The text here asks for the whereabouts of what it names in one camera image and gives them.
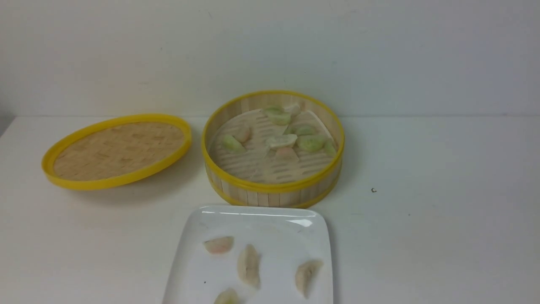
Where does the green dumpling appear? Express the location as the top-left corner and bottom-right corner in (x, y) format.
(221, 134), (246, 154)
(213, 288), (240, 304)
(262, 106), (292, 126)
(283, 124), (318, 136)
(296, 135), (327, 153)

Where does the white square plate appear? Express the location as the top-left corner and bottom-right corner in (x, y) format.
(162, 205), (334, 304)

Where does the pinkish dumpling on plate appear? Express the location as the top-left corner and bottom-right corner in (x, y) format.
(202, 236), (235, 255)

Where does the white dumpling on plate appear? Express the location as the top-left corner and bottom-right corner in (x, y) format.
(237, 244), (260, 289)

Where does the yellow rimmed bamboo steamer basket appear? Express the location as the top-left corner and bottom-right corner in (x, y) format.
(201, 90), (345, 208)

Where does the pinkish dumpling centre front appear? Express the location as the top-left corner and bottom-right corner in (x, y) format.
(274, 147), (299, 162)

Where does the pinkish dumpling left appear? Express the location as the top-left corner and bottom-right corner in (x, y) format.
(233, 125), (251, 144)

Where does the green dumpling back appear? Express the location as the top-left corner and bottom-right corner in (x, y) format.
(262, 106), (292, 126)

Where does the white dumpling back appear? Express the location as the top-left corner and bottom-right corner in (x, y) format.
(284, 103), (302, 117)

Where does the yellow rimmed bamboo steamer lid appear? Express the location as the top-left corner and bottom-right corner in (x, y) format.
(41, 114), (192, 191)

